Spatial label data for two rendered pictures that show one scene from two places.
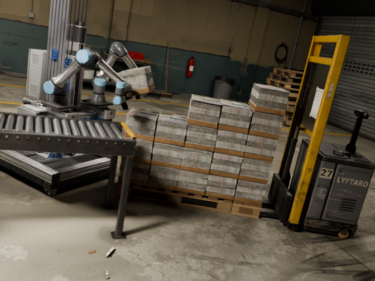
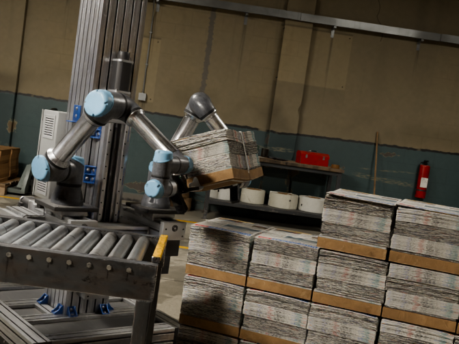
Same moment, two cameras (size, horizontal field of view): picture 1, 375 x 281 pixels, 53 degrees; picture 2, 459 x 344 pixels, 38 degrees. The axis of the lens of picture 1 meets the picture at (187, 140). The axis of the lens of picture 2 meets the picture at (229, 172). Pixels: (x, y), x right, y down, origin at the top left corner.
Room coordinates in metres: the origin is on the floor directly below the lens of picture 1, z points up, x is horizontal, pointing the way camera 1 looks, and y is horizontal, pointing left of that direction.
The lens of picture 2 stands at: (0.75, -0.58, 1.29)
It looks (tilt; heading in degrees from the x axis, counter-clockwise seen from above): 4 degrees down; 21
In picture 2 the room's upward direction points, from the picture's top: 8 degrees clockwise
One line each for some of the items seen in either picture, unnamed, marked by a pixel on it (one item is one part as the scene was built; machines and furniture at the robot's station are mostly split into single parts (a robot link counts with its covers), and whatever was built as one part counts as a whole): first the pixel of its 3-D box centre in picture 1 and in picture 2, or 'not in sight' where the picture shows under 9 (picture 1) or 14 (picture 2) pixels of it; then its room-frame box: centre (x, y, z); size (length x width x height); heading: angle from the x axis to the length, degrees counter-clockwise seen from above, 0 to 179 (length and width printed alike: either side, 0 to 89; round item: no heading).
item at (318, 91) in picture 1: (316, 96); not in sight; (3.68, -1.15, 1.27); 0.57 x 0.01 x 0.65; 2
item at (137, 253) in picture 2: (117, 132); (137, 253); (2.89, 0.56, 0.77); 0.47 x 0.05 x 0.05; 24
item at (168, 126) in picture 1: (181, 159); (313, 333); (3.64, 0.03, 0.42); 1.17 x 0.39 x 0.83; 92
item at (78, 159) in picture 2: (60, 86); (70, 168); (3.34, 1.22, 0.98); 0.13 x 0.12 x 0.14; 171
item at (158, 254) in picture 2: (128, 130); (160, 247); (2.91, 0.48, 0.81); 0.43 x 0.03 x 0.02; 24
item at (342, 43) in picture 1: (316, 134); not in sight; (3.35, -1.14, 0.97); 0.09 x 0.09 x 1.75; 2
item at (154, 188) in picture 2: (118, 100); (158, 188); (3.12, 0.63, 1.00); 0.11 x 0.08 x 0.09; 179
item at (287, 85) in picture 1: (293, 96); not in sight; (10.00, -2.53, 0.65); 1.33 x 0.94 x 1.30; 118
